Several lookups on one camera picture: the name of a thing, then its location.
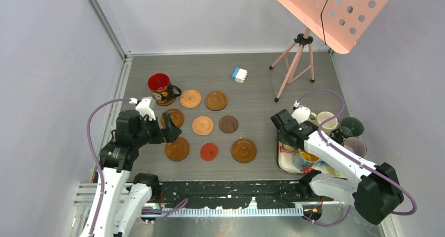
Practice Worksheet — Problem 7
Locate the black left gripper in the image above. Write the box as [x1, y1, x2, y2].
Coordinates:
[134, 112, 181, 147]

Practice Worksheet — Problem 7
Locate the brown ringed coaster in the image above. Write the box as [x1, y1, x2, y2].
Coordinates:
[205, 91, 228, 111]
[165, 109, 185, 128]
[156, 98, 176, 106]
[164, 137, 190, 161]
[231, 138, 257, 164]

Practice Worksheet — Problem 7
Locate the blue butterfly plate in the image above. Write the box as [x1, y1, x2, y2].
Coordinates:
[292, 149, 320, 171]

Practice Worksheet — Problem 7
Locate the woven rattan coaster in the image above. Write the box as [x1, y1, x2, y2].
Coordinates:
[192, 116, 214, 136]
[180, 90, 202, 109]

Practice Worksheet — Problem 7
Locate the black floral mug red inside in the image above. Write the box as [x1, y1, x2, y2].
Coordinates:
[147, 73, 182, 101]

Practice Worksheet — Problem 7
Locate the red apple paper coaster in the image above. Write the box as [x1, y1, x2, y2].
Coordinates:
[200, 143, 219, 161]

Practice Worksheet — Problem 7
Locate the dark walnut coaster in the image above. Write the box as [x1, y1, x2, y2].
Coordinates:
[218, 115, 239, 134]

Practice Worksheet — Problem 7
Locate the small orange cup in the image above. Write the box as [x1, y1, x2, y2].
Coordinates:
[280, 144, 296, 154]

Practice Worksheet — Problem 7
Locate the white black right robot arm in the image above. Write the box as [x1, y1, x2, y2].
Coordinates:
[270, 109, 404, 225]

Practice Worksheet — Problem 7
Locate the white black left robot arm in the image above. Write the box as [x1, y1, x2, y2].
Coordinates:
[81, 110, 182, 236]

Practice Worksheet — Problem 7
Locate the white tray black rim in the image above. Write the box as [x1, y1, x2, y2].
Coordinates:
[277, 141, 346, 179]

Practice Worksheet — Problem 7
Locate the cream green mug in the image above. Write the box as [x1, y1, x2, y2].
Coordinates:
[308, 111, 338, 135]

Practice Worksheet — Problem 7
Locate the pale yellow green mug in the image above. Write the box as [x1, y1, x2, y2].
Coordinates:
[325, 164, 344, 178]

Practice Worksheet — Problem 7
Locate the dark green mug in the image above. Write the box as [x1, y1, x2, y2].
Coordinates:
[332, 116, 364, 141]

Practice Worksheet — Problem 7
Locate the grey purple mug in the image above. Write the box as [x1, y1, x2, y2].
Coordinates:
[343, 137, 367, 157]

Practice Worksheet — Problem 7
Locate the blue white toy block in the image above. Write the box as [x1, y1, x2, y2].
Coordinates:
[231, 67, 248, 83]

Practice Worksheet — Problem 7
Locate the pink music stand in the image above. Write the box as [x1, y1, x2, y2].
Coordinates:
[269, 0, 389, 102]

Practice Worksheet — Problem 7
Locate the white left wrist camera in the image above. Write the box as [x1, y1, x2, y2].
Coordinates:
[129, 96, 157, 121]

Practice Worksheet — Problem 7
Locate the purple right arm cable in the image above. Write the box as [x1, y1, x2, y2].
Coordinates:
[294, 89, 418, 227]

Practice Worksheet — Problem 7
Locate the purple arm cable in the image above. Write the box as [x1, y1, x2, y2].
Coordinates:
[86, 98, 189, 237]
[294, 89, 418, 227]

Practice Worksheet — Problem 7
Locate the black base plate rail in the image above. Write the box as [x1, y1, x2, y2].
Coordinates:
[73, 179, 348, 225]

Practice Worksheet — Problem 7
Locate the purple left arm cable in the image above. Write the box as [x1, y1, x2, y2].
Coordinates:
[86, 98, 189, 237]

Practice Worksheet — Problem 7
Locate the aluminium frame post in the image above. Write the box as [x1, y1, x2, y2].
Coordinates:
[87, 0, 132, 61]

